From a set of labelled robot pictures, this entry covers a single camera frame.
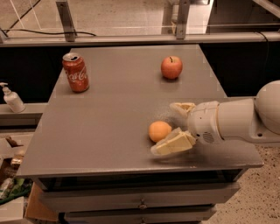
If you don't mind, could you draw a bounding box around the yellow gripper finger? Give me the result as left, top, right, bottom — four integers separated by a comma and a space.
170, 102, 196, 117
150, 128, 196, 156

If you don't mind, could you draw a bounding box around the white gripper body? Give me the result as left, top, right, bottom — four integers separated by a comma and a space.
187, 101, 222, 144

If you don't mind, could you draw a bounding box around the orange fruit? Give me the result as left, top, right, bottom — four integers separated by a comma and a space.
149, 121, 172, 143

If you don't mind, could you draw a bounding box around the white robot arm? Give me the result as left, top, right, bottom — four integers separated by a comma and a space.
150, 80, 280, 156

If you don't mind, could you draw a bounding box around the red coke can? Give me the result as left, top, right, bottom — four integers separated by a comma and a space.
62, 52, 89, 93

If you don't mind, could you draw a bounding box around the red apple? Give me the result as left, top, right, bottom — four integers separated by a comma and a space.
161, 56, 183, 80

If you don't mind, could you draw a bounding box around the lower grey drawer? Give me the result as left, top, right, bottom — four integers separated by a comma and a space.
65, 206, 216, 224

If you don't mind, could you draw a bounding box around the grey drawer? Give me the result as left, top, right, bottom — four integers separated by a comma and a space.
40, 182, 240, 213
65, 206, 216, 224

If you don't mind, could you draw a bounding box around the upper grey drawer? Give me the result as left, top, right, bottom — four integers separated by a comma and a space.
40, 182, 240, 213

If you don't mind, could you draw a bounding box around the grey drawer cabinet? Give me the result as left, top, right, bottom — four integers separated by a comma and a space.
16, 44, 265, 224

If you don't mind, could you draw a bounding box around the cardboard box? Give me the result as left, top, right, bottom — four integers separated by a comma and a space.
24, 184, 58, 221

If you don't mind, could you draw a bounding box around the white pump bottle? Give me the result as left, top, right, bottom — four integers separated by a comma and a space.
0, 82, 25, 113

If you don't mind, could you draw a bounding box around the green packaging clutter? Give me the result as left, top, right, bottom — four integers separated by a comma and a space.
0, 178, 32, 205

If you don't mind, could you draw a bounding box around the metal railing frame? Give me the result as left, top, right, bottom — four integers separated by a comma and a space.
1, 0, 280, 47

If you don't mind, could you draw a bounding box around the black cable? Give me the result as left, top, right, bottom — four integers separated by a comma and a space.
0, 28, 97, 38

